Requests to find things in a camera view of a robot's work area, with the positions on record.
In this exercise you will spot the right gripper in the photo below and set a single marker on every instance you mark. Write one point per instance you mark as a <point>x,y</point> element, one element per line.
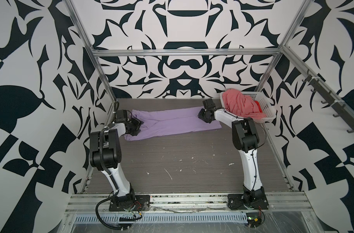
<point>200,115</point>

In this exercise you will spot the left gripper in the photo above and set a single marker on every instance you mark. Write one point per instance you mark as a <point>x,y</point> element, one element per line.
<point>138,123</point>

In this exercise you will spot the purple t-shirt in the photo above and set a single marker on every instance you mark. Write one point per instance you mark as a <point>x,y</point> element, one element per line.
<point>170,122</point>

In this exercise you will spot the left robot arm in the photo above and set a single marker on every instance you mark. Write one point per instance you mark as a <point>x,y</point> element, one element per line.
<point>106,154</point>

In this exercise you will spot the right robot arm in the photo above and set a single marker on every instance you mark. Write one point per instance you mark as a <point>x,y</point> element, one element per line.
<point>246,140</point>

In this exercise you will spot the pink t-shirt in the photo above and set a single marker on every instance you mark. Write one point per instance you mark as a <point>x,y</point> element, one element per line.
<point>236,103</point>

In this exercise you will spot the red t-shirt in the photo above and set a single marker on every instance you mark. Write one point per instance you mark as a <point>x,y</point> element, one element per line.
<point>258,106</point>

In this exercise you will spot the white plastic laundry basket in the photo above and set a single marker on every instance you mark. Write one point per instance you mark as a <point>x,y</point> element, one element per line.
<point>267,106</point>

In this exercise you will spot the small electronics board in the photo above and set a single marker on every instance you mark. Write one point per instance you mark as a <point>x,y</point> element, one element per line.
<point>254,220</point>

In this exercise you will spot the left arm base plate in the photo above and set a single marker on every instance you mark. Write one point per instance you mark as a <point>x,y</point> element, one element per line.
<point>134,203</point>

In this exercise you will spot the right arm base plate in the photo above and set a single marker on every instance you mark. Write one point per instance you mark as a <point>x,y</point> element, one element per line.
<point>247,202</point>

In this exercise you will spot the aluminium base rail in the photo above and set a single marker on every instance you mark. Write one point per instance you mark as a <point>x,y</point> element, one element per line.
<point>193,202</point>

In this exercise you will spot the aluminium frame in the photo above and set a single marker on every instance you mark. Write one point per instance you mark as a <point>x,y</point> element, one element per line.
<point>198,49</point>

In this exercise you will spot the white cable duct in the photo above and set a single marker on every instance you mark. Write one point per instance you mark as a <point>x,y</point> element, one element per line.
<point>149,218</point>

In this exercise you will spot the wall hook rail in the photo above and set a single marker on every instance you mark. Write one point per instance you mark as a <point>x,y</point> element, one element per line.
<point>331,99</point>

